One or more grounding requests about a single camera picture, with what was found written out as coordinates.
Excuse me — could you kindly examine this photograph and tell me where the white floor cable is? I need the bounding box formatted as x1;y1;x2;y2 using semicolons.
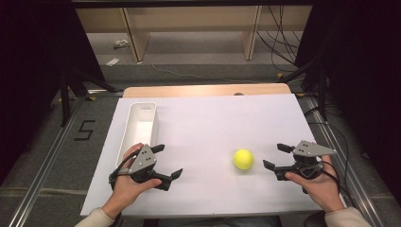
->
150;63;256;84

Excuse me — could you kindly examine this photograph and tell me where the white table cover board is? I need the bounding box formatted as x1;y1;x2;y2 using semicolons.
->
79;93;348;218

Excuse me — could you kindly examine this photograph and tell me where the black tripod stand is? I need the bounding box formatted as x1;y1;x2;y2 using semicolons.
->
59;66;118;128
279;56;329;122

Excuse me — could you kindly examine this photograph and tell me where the aluminium floor rail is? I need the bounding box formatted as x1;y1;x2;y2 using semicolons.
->
302;94;384;227
9;89;124;227

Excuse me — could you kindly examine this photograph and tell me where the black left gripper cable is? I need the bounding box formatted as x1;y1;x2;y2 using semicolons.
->
108;148;142;192

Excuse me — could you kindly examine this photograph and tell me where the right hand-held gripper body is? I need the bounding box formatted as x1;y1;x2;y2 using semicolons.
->
273;140;338;183

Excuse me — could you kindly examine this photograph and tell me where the black floor cable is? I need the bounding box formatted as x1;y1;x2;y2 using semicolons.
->
305;106;356;206

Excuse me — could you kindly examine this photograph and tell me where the black curtain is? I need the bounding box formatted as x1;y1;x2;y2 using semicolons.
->
0;0;107;185
294;0;401;198

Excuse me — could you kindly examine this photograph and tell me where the person's right hand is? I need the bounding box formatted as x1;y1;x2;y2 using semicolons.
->
284;160;346;214

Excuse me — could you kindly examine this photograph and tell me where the white plastic bin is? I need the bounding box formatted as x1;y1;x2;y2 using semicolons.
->
114;101;159;169

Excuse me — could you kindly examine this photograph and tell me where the person's left hand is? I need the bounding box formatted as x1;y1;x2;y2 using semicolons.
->
101;142;163;219

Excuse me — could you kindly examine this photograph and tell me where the yellow tennis ball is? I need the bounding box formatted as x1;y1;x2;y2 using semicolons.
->
233;148;255;171

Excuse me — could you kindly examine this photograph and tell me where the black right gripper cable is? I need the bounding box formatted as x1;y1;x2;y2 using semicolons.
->
319;160;342;194

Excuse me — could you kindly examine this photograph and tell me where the black hanging cables bundle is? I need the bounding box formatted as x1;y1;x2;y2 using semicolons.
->
255;5;304;73

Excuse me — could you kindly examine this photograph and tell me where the light wooden shelf unit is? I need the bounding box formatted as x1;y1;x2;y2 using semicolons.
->
75;5;314;63

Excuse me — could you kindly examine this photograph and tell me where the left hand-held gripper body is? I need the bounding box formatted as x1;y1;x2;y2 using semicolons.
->
129;144;173;192

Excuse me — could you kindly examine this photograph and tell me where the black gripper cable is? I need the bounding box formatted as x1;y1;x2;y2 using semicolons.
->
319;160;342;194
108;148;142;192

